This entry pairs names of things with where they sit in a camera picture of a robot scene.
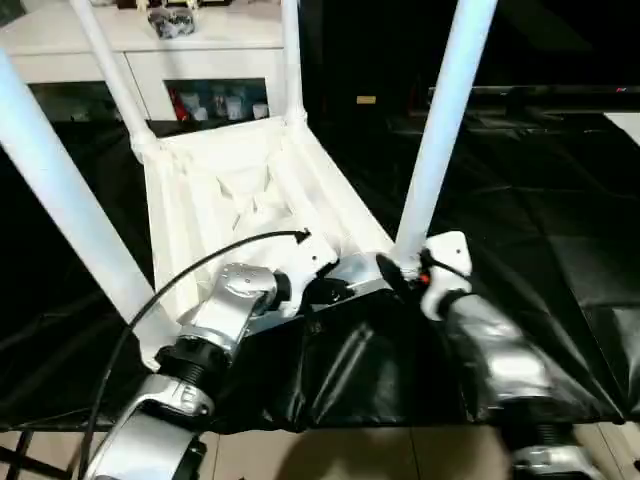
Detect white plastic table leg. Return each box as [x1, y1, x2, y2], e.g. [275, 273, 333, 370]
[0, 47, 179, 351]
[69, 0, 161, 156]
[279, 0, 309, 131]
[392, 0, 501, 269]

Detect white plastic table top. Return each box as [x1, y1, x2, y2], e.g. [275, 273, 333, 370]
[130, 113, 401, 374]

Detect long black bar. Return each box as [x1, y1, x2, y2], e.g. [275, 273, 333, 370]
[428, 83, 640, 109]

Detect red bottle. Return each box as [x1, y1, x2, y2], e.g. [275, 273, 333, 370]
[169, 89, 189, 121]

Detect white flat sheet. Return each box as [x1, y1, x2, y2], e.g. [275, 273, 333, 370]
[604, 112, 640, 146]

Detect white glass-door cabinet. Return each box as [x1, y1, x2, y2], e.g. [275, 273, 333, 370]
[0, 0, 301, 124]

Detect dark objects on cabinet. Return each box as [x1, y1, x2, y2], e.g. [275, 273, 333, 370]
[148, 7, 199, 39]

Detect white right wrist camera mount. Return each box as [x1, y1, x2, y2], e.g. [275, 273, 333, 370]
[421, 230, 474, 322]

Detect black left wrist camera cable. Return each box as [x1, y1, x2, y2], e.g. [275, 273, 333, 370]
[74, 227, 312, 480]

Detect dark folding stand frame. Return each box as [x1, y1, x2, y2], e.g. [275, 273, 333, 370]
[0, 429, 66, 480]

